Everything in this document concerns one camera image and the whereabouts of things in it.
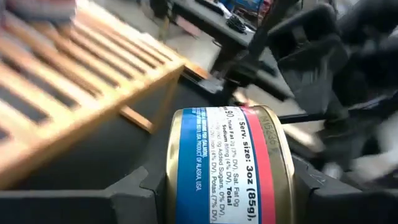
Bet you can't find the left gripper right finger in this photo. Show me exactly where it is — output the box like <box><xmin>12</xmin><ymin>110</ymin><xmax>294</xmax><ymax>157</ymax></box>
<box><xmin>293</xmin><ymin>154</ymin><xmax>398</xmax><ymax>224</ymax></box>

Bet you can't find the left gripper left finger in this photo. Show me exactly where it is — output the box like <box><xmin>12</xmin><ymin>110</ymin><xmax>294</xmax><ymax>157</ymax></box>
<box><xmin>0</xmin><ymin>166</ymin><xmax>169</xmax><ymax>224</ymax></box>

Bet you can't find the blue pink label salmon can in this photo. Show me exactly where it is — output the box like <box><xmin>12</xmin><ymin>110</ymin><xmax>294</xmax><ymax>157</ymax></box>
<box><xmin>165</xmin><ymin>105</ymin><xmax>296</xmax><ymax>224</ymax></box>

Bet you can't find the wooden slatted shelf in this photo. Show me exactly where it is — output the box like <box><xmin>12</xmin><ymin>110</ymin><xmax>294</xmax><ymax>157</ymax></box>
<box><xmin>0</xmin><ymin>0</ymin><xmax>212</xmax><ymax>190</ymax></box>

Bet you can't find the black background desk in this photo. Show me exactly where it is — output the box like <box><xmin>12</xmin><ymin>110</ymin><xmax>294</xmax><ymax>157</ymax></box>
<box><xmin>149</xmin><ymin>0</ymin><xmax>295</xmax><ymax>101</ymax></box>

